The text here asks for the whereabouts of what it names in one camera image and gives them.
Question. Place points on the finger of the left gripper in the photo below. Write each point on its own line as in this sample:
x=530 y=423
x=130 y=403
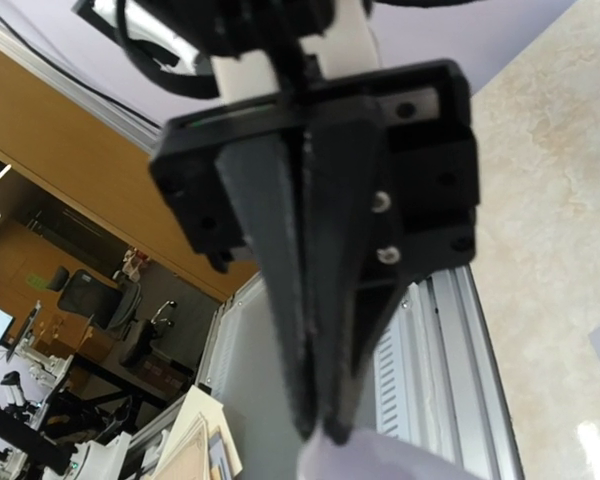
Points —
x=257 y=176

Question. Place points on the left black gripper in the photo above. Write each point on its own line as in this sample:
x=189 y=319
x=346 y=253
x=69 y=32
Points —
x=352 y=271

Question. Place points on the white sticker sheet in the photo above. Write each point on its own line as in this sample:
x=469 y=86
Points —
x=368 y=455

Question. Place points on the black office chair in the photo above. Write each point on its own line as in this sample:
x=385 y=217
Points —
x=94 y=315

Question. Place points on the background clutter of parts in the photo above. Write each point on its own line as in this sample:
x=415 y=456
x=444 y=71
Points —
x=91 y=462

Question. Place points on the front aluminium rail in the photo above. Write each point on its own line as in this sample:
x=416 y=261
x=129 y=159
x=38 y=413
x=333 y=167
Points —
x=433 y=382

